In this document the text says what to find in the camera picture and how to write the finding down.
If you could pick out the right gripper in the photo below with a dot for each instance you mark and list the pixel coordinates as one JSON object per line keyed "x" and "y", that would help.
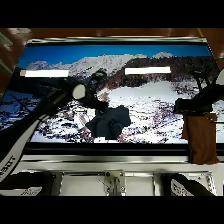
{"x": 190, "y": 106}

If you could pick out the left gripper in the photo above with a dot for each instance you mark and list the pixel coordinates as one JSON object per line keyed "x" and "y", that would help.
{"x": 95, "y": 100}

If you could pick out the black garment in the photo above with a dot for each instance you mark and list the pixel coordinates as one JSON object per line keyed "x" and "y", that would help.
{"x": 110, "y": 122}

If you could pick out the brown garment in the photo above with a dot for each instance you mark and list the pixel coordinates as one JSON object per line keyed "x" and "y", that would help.
{"x": 201, "y": 140}

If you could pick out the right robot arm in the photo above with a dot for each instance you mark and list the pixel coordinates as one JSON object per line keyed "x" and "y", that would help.
{"x": 209, "y": 94}

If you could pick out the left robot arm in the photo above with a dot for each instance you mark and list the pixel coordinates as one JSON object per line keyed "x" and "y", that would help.
{"x": 23, "y": 128}

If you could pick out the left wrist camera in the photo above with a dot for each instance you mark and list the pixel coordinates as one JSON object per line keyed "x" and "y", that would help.
{"x": 98, "y": 78}

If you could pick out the silver frame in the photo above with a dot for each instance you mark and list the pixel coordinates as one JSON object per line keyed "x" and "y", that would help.
{"x": 115, "y": 184}

